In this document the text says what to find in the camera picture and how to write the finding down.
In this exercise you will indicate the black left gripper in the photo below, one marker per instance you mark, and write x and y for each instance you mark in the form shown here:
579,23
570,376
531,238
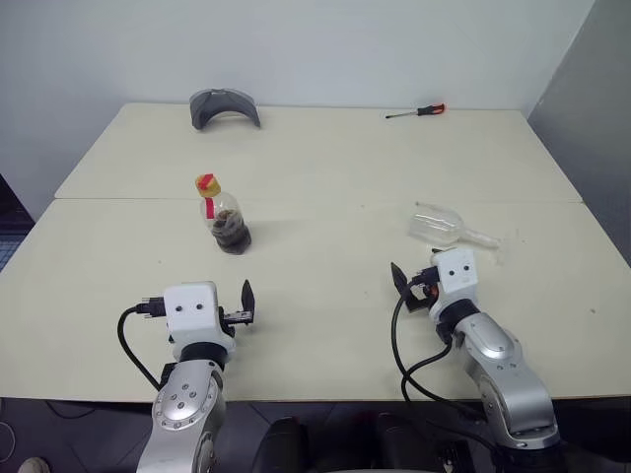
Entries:
244,318

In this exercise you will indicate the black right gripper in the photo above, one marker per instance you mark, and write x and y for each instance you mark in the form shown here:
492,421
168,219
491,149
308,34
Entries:
428,276

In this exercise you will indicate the clear plastic scoop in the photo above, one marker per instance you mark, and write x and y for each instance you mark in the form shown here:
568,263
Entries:
434,226

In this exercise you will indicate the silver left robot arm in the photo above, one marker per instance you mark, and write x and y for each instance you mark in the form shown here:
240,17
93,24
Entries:
182,399

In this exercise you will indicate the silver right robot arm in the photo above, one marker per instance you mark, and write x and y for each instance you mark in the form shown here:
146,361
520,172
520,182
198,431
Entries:
498,355

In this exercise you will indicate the dark rounded shape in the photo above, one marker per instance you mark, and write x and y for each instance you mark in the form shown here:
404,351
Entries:
283,448

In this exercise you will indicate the orange and black screwdriver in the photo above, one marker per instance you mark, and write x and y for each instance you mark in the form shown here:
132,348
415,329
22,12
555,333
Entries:
429,110

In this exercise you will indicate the grey curved visor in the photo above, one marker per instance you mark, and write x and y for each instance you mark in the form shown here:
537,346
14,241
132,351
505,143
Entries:
207,106

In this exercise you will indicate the grey partition panel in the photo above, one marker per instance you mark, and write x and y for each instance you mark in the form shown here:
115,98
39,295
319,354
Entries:
586,123

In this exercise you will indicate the dark grid crate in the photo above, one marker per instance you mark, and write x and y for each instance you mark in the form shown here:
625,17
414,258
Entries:
12,222

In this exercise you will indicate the white shoe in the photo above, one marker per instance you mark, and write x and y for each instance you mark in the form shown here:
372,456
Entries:
33,465

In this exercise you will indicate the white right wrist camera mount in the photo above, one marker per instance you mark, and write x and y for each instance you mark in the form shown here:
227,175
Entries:
456,281

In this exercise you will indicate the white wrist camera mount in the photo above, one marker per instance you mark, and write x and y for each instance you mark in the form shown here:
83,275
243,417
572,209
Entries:
456,281
192,320

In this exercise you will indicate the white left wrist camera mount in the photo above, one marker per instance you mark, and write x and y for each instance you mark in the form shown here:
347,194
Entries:
192,320

